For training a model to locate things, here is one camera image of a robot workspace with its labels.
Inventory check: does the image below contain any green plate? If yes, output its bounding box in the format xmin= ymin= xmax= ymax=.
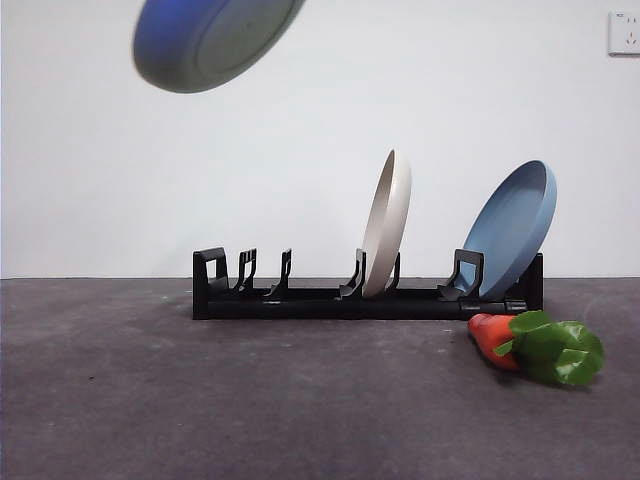
xmin=132 ymin=0 xmax=307 ymax=95

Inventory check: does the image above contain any orange carrot with green leaves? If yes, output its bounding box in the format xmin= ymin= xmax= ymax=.
xmin=467 ymin=309 xmax=606 ymax=387

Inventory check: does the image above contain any black plate rack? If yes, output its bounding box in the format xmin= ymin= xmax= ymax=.
xmin=192 ymin=246 xmax=545 ymax=322

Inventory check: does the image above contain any cream plate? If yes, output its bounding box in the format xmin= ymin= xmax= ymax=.
xmin=360 ymin=147 xmax=414 ymax=300

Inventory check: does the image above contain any blue plate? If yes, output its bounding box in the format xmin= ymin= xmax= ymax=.
xmin=460 ymin=159 xmax=558 ymax=300

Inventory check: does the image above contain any white wall socket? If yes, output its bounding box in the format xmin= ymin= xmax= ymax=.
xmin=607 ymin=10 xmax=640 ymax=57

